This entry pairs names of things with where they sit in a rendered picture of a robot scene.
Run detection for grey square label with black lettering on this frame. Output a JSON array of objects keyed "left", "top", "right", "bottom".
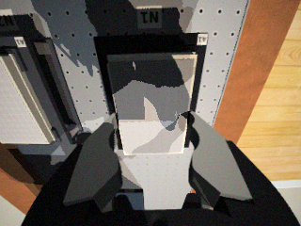
[
  {"left": 0, "top": 9, "right": 19, "bottom": 32},
  {"left": 137, "top": 6, "right": 162, "bottom": 29}
]

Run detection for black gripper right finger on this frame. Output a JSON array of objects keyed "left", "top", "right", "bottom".
[{"left": 187, "top": 110, "right": 301, "bottom": 226}]

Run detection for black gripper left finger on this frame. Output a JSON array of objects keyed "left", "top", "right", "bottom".
[{"left": 21, "top": 112, "right": 122, "bottom": 226}]

